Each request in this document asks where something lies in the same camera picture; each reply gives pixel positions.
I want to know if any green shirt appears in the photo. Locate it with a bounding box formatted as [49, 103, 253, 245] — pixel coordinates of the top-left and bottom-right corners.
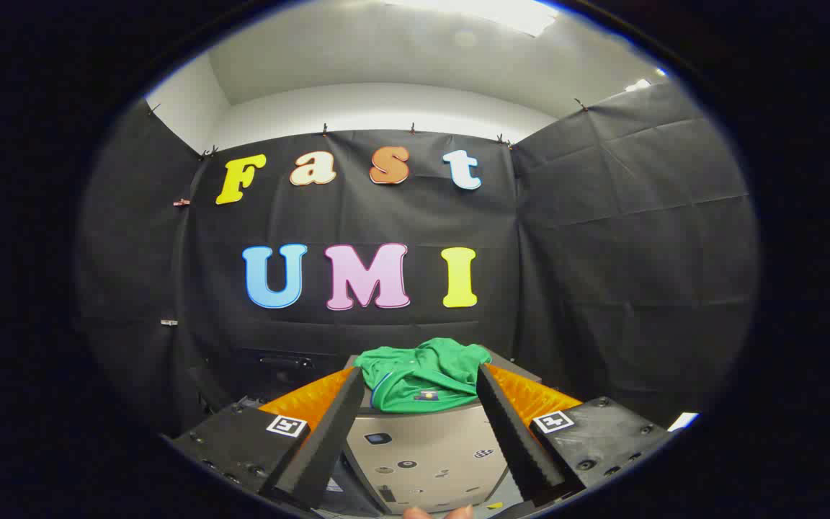
[354, 337, 493, 414]

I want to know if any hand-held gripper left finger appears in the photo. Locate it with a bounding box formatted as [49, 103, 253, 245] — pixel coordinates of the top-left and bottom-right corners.
[169, 366, 367, 511]

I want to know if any black backdrop cloth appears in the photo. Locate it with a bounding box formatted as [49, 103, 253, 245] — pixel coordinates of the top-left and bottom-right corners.
[76, 81, 760, 433]

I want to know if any grey and beige cabinet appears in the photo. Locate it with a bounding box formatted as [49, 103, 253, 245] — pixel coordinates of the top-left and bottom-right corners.
[343, 352, 542, 514]

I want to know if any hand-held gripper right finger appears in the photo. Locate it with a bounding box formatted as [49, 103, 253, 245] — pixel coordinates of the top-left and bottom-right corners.
[476, 363, 677, 507]

